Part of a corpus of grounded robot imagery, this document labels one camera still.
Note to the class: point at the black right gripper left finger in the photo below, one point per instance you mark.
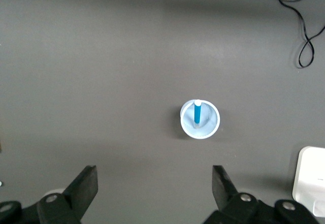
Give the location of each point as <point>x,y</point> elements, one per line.
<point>76,198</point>

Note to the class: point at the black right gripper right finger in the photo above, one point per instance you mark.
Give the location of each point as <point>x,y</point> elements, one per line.
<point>228,203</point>

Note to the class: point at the light blue paper cup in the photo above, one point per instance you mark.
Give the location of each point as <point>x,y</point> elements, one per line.
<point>210,130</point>

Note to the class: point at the blue marker with clear cap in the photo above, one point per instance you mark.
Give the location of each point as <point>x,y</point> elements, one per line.
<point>197,114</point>

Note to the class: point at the white plastic box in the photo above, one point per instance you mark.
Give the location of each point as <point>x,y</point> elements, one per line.
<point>311,175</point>

